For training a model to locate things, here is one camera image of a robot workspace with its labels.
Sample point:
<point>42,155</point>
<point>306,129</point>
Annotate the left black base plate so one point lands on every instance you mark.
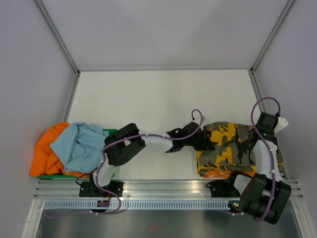
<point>89,189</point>

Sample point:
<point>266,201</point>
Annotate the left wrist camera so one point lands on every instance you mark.
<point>199,120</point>

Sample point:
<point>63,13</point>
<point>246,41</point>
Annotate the white slotted cable duct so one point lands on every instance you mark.
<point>138,204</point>

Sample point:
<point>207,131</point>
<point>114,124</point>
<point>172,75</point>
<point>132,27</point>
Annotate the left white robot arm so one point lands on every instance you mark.
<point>123,145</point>

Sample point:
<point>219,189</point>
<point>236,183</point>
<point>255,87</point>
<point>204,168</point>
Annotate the green plastic bin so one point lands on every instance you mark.
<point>62,176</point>

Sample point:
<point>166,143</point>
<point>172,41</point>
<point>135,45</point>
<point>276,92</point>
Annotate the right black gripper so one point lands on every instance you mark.
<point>249,132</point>

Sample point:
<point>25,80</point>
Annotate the camouflage trousers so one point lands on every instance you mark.
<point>234,153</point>

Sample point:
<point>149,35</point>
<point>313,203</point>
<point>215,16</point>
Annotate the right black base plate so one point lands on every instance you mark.
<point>222,188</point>

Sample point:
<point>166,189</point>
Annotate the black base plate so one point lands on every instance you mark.
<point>89,189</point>
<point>222,188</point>

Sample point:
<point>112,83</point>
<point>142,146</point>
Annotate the folded orange trousers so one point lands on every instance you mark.
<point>216,174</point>

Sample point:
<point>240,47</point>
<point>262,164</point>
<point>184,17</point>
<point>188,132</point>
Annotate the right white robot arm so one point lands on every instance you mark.
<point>263,195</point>

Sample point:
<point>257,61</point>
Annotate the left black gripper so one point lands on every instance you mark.
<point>205,145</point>

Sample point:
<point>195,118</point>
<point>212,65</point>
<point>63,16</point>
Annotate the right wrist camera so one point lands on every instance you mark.
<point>281,124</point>

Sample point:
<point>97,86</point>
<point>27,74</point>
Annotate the light blue garment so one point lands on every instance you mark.
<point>79,147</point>

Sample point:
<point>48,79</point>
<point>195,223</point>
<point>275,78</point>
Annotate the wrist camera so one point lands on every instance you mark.
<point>281,124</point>
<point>199,120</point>

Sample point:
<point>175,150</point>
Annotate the aluminium rail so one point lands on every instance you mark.
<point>131,189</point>

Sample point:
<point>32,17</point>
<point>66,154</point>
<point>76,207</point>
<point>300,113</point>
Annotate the orange garment in bin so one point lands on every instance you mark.
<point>45,161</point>

